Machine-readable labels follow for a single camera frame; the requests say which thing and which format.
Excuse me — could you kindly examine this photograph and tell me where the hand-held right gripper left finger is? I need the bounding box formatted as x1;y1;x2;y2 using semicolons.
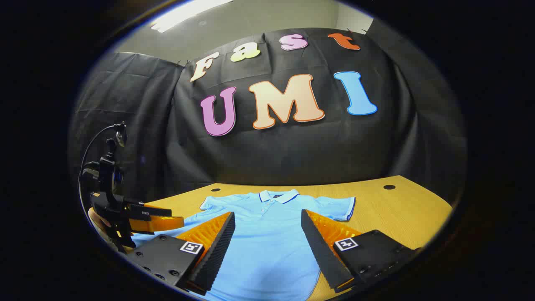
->
124;212;236;296

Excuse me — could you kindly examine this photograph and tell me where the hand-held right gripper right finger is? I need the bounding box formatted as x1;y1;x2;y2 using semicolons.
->
301;209;423;293

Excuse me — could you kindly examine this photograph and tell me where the light blue T-shirt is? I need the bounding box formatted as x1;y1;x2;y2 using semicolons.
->
132;189;356;301

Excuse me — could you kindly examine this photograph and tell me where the black backdrop cloth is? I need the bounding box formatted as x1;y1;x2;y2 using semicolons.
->
69;27;466;209

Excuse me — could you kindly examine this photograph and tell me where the black camera cable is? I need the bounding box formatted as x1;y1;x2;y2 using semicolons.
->
78;124;117;218

